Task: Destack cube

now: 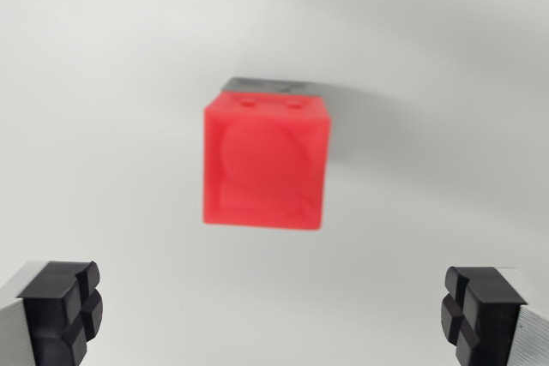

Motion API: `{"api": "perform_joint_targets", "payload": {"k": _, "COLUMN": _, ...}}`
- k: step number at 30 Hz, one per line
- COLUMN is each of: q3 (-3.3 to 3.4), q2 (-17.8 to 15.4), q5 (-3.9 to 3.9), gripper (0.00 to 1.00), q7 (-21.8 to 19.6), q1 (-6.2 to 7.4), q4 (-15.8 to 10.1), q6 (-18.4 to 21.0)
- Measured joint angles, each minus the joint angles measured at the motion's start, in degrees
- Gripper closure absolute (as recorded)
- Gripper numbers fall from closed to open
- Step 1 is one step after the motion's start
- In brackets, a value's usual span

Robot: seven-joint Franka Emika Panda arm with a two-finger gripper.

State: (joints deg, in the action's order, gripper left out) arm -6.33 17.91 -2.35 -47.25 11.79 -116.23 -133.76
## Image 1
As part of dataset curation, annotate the gripper left finger with black rubber pad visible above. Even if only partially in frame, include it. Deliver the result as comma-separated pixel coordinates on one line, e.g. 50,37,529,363
0,260,105,366

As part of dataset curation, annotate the gripper right finger with black rubber pad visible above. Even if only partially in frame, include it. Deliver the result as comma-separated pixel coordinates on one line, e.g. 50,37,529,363
440,266,549,366

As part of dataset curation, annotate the red cube with studs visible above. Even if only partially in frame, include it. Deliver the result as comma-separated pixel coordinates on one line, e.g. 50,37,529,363
202,90,334,232

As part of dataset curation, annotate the grey cube with sun relief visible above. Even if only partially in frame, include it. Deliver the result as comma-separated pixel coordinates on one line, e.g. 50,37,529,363
219,76,324,100

